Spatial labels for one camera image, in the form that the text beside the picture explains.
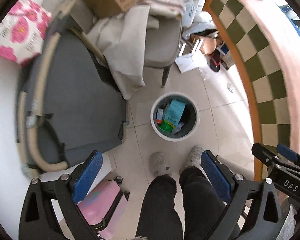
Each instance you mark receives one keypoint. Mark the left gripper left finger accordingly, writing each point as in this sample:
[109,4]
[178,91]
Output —
[38,219]

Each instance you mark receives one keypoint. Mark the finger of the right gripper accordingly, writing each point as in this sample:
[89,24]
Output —
[289,154]
[264,155]

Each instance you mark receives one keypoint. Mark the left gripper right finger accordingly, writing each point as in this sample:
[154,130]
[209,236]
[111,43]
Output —
[256,201]

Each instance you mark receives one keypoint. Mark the blue white green box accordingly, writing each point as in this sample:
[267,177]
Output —
[159,116]

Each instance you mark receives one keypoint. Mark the white round trash bin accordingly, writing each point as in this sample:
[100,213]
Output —
[188,123]

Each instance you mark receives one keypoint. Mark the right black trouser leg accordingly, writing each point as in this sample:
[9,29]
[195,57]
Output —
[201,203]

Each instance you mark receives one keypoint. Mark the black trouser leg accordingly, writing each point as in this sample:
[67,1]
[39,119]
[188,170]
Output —
[158,218]
[201,203]

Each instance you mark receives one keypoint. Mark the checkered table skirt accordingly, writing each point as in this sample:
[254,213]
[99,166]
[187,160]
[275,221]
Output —
[258,69]

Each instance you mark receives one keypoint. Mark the pink suitcase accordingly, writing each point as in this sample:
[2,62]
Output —
[104,206]

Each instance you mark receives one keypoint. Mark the right grey slipper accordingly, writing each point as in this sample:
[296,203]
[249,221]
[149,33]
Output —
[194,158]

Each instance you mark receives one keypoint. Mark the grey slipper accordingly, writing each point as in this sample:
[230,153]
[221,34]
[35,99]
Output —
[158,164]
[194,158]

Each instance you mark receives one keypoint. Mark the left black trouser leg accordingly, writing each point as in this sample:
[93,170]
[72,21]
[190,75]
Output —
[158,218]

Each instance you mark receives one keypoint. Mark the left grey slipper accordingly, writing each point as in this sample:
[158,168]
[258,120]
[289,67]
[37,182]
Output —
[158,164]

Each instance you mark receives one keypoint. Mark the teal packet in bin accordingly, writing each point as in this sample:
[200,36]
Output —
[174,112]

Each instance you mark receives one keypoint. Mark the white flat carton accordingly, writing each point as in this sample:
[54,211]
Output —
[190,61]

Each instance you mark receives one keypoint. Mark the grey folding cot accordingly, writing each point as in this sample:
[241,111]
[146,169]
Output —
[68,105]

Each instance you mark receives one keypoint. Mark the beige cloth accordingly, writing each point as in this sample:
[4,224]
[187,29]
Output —
[121,39]

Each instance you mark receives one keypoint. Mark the pink floral box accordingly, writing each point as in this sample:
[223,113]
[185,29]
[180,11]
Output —
[22,31]

